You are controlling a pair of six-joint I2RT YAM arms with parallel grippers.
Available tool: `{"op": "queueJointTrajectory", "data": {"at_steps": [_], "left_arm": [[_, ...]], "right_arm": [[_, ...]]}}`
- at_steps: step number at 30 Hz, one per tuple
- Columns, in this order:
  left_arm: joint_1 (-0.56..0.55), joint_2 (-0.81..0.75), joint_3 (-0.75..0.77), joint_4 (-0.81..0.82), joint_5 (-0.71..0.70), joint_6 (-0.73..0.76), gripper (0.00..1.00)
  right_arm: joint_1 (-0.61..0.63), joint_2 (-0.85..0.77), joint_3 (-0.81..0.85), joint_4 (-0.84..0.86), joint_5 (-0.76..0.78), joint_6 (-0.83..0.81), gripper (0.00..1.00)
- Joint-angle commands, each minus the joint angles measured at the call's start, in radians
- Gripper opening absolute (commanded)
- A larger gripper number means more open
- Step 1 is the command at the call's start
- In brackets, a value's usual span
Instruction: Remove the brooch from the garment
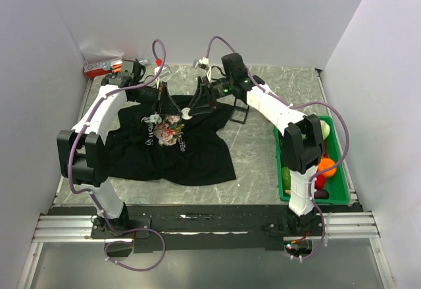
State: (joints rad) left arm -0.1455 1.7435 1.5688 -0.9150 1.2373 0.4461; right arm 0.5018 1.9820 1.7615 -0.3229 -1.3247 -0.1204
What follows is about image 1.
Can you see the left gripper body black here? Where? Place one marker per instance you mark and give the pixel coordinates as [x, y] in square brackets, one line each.
[148, 95]

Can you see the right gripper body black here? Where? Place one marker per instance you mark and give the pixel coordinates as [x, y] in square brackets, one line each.
[220, 89]

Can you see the round gold brooch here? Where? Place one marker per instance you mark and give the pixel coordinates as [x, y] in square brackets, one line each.
[185, 113]

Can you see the black printed t-shirt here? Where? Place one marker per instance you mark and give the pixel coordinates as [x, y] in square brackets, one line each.
[185, 152]

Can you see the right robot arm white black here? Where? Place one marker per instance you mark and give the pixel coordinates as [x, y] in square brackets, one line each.
[303, 144]

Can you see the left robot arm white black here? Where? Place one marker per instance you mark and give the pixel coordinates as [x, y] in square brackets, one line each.
[83, 156]

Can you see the orange black cylinder tool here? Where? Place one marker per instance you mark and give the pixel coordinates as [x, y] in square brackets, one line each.
[128, 66]

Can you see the red white toothpaste box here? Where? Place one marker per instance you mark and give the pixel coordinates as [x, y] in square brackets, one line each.
[103, 67]

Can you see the clear plastic bag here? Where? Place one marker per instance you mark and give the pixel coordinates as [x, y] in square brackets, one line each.
[92, 52]

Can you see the green toy pepper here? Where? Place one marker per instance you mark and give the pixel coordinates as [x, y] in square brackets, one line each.
[286, 178]

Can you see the green toy lettuce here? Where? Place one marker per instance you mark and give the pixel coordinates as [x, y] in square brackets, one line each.
[325, 128]

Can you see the orange toy fruit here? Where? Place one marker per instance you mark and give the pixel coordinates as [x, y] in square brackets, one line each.
[326, 167]

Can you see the red toy pepper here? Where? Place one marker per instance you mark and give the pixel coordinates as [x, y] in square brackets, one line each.
[321, 179]

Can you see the purple toy eggplant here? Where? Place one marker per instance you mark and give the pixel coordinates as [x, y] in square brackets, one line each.
[321, 194]

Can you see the green plastic bin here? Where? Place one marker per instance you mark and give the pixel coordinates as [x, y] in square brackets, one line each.
[336, 185]

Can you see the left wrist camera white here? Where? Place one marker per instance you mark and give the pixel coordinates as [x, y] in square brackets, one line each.
[161, 70]

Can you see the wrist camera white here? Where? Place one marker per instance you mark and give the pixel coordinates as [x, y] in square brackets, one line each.
[203, 64]
[161, 70]

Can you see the black wire frame stand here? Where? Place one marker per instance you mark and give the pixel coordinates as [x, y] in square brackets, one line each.
[240, 112]

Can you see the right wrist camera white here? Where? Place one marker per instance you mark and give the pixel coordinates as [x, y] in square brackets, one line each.
[203, 64]

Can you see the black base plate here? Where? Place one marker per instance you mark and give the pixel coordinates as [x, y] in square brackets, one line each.
[210, 227]

